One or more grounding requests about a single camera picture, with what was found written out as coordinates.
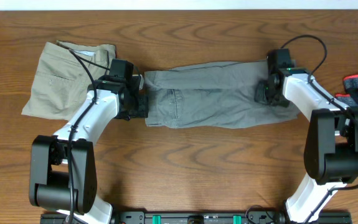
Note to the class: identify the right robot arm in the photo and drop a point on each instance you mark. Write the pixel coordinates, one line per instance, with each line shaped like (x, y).
(331, 149)

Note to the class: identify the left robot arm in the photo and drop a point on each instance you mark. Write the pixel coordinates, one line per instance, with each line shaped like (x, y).
(63, 175)

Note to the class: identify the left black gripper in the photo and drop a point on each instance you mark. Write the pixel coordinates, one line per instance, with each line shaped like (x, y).
(144, 107)

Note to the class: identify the folded khaki shorts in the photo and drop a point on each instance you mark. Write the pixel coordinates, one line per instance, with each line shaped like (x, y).
(61, 79)

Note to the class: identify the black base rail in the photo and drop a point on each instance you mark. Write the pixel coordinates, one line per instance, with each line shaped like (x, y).
(253, 216)

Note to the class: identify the grey shorts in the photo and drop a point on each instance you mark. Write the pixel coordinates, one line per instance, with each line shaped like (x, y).
(217, 94)

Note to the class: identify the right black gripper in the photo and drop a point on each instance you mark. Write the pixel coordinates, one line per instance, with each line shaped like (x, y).
(258, 94)

